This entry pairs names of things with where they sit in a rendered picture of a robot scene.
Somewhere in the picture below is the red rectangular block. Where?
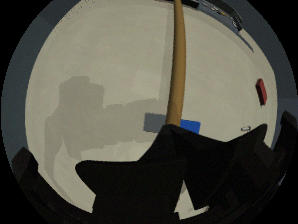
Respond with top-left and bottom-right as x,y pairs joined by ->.
255,79 -> 267,105

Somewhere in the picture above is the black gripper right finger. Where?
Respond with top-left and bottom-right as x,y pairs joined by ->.
168,124 -> 267,210

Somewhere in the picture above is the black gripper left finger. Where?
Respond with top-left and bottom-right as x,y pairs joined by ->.
74,125 -> 188,213

